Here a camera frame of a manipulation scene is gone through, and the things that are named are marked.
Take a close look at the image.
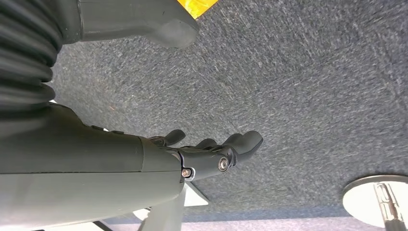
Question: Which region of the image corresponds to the grey kiosk stand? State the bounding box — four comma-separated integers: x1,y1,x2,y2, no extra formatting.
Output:
132,182,210,231

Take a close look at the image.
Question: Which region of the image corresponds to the round white base chrome stand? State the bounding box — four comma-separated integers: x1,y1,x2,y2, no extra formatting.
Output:
343,174,408,231

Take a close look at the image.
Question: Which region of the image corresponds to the yellow floor tape strip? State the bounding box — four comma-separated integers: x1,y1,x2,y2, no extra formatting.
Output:
177,0,219,20

